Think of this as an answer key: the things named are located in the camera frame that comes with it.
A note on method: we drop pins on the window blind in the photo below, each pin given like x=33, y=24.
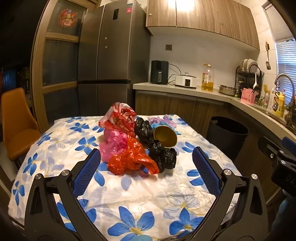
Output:
x=285, y=53

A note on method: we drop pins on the large black plastic bag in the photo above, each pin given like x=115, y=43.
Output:
x=164, y=158

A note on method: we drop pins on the yellow detergent bottle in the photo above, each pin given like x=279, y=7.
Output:
x=280, y=104

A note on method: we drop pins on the white plastic spoon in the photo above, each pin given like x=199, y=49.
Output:
x=256, y=81

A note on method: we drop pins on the chrome kitchen faucet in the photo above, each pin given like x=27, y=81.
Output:
x=283, y=75

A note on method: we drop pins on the white plate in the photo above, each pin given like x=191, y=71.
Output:
x=252, y=63
x=243, y=64

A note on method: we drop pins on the small black plastic bag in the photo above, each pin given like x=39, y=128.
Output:
x=143, y=129

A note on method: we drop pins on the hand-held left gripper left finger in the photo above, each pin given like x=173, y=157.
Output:
x=87, y=172

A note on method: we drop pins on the purple disposable glove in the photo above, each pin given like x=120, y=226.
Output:
x=154, y=120

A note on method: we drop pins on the blue floral tablecloth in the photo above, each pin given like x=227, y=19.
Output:
x=138, y=192

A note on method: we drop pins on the red paper cup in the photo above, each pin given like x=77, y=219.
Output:
x=165, y=136

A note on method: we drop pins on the steel bowl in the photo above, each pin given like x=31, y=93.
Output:
x=227, y=90

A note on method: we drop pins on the dark wall socket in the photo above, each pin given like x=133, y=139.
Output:
x=168, y=47

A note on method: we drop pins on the black air fryer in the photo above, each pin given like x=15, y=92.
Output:
x=159, y=71

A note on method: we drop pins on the grey steel refrigerator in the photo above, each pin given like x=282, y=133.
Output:
x=111, y=58

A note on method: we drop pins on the cooking oil bottle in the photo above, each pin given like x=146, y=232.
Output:
x=207, y=81

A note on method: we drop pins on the orange-red plastic bag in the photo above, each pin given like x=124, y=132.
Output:
x=129, y=158

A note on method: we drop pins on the kitchen counter with wooden cabinets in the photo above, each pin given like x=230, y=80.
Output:
x=173, y=104

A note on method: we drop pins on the red printed plastic bag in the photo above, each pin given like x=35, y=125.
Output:
x=120, y=118

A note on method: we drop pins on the wooden framed glass door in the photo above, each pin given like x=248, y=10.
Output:
x=37, y=69

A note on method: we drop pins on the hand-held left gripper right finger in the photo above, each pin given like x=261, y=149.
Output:
x=205, y=172

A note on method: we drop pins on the pink utensil basket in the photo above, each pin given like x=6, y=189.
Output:
x=248, y=97

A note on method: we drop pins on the white plastic bottle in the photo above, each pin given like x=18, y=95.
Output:
x=272, y=98

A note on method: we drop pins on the black trash bin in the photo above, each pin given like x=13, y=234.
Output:
x=222, y=144

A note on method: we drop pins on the pink plastic bag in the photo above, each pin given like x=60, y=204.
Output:
x=113, y=144

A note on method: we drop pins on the blue disposable glove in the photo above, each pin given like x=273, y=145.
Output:
x=155, y=126

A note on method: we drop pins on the wooden wall cabinet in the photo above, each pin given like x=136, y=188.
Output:
x=208, y=20

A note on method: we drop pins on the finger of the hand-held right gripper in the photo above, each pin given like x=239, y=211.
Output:
x=290, y=143
x=269, y=148

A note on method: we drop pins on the yellow packet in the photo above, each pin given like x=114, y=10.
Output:
x=266, y=88

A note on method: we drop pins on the red flower door sticker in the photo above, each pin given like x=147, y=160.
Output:
x=67, y=19

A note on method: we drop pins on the white electric cooker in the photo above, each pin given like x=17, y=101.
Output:
x=186, y=81

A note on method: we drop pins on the orange chair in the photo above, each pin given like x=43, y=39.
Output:
x=18, y=129

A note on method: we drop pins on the hanging metal spatula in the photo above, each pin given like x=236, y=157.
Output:
x=268, y=64

